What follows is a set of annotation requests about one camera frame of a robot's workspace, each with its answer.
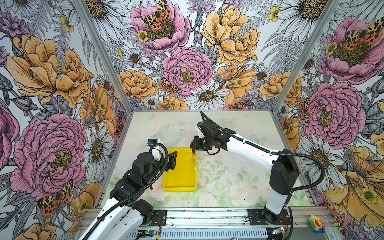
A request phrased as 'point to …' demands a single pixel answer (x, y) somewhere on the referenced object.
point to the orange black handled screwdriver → (194, 153)
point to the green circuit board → (150, 231)
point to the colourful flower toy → (317, 224)
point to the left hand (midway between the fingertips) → (167, 157)
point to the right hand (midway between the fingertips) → (193, 150)
